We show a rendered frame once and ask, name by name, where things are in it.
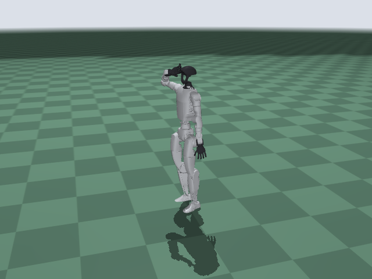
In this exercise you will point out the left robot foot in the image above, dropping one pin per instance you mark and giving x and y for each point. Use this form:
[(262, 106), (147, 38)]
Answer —
[(191, 207)]

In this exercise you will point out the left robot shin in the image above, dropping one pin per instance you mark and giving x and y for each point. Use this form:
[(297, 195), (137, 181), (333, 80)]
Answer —
[(193, 186)]

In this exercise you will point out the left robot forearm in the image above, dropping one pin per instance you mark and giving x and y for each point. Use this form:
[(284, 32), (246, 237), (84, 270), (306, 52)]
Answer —
[(198, 129)]

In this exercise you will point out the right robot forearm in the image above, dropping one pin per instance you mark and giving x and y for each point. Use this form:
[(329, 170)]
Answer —
[(164, 78)]

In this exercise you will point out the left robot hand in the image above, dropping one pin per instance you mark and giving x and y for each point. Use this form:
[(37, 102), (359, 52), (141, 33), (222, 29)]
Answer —
[(200, 150)]

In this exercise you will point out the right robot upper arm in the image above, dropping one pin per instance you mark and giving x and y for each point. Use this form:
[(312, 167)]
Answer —
[(171, 85)]

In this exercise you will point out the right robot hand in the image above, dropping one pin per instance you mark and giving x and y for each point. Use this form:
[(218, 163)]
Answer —
[(174, 71)]

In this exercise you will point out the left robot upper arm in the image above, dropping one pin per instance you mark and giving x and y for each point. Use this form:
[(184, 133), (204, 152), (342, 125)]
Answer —
[(196, 102)]

